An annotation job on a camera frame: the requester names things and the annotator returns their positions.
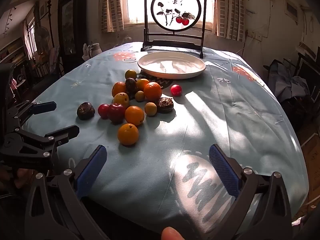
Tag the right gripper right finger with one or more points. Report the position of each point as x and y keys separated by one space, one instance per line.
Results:
x=261 y=209

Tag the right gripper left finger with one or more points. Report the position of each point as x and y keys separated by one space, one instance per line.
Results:
x=54 y=208

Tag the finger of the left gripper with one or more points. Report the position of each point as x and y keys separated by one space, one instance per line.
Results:
x=50 y=141
x=19 y=114

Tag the small red fruit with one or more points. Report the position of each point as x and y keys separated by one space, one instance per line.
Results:
x=103 y=111

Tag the dark red apple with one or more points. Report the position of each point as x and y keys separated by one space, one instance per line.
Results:
x=116 y=113

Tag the yellow spotted fruit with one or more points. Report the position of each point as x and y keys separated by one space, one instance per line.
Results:
x=122 y=98

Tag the small yellow-green round fruit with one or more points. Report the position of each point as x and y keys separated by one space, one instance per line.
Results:
x=150 y=109

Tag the large textured orange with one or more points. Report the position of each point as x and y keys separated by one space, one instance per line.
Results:
x=152 y=91

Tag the wrinkled dark passion fruit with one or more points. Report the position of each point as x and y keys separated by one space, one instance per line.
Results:
x=165 y=105

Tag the small red cherry tomato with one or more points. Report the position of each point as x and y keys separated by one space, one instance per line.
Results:
x=176 y=90

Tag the dark purple fruit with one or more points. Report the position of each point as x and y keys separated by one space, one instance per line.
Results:
x=131 y=87

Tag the small yellow fruit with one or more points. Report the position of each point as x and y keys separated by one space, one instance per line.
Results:
x=139 y=96

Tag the right hand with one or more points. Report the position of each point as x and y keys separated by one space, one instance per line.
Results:
x=170 y=233

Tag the white ceramic jug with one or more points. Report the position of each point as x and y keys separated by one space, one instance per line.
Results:
x=90 y=51

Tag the light blue patterned tablecloth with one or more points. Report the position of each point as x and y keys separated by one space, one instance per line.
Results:
x=166 y=178

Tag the pile of grey clothes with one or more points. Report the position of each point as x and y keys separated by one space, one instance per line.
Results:
x=282 y=84

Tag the white oval plate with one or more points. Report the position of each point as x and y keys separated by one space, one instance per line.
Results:
x=172 y=65

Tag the left curtain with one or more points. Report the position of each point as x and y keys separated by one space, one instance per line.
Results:
x=113 y=15

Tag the curtain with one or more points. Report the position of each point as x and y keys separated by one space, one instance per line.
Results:
x=113 y=15
x=230 y=19

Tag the right curtain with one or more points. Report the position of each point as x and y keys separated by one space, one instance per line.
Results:
x=230 y=19

